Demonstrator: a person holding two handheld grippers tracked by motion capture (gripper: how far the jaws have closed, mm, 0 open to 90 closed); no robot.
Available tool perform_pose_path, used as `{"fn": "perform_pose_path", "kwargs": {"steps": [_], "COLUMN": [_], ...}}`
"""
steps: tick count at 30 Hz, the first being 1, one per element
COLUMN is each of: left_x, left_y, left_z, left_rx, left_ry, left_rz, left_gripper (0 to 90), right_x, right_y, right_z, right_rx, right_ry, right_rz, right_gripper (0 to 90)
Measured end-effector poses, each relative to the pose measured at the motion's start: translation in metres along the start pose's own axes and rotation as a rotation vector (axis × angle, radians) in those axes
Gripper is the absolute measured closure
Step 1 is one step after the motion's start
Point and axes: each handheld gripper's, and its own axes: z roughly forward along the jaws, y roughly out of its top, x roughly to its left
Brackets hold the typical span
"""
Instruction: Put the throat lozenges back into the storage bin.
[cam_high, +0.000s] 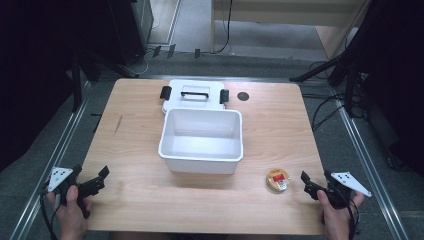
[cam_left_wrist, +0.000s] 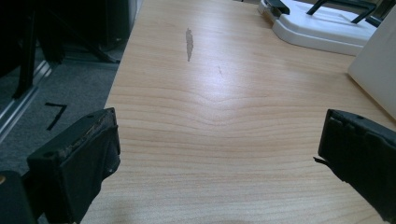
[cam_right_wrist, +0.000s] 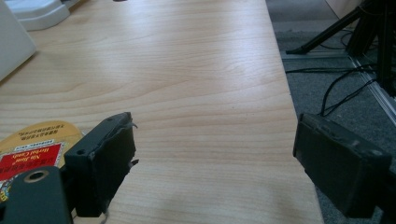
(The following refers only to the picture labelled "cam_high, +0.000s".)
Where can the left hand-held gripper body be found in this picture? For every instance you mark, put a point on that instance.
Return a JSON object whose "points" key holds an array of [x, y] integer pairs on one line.
{"points": [[60, 176]]}

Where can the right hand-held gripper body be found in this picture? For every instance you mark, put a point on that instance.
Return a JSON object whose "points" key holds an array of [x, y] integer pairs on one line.
{"points": [[343, 186]]}

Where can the person's right hand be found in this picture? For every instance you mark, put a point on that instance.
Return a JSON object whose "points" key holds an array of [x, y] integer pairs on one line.
{"points": [[336, 221]]}

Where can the person's left hand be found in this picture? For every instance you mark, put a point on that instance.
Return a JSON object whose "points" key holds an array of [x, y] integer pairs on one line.
{"points": [[71, 215]]}

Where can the round yellow tin red label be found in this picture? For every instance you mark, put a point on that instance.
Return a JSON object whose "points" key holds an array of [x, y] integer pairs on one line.
{"points": [[277, 180]]}

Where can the black tripod stand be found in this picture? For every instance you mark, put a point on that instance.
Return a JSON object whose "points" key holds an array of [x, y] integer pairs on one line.
{"points": [[350, 63], [77, 83]]}

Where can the white plastic storage box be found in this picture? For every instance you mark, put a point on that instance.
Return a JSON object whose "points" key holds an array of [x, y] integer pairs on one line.
{"points": [[200, 150]]}

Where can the black round table grommet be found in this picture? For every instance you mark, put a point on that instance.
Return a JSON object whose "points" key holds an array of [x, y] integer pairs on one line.
{"points": [[243, 96]]}

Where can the dark cabinet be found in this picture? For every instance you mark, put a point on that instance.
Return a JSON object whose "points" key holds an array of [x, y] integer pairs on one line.
{"points": [[130, 30]]}

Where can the light wooden furniture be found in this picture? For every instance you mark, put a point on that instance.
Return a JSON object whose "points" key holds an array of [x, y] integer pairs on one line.
{"points": [[286, 13]]}

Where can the metal floor rail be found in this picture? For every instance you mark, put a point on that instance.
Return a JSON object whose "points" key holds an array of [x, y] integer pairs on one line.
{"points": [[370, 163], [50, 166]]}

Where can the small black floor bracket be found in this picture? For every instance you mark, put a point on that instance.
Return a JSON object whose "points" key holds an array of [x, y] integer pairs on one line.
{"points": [[197, 53], [156, 51], [171, 50]]}

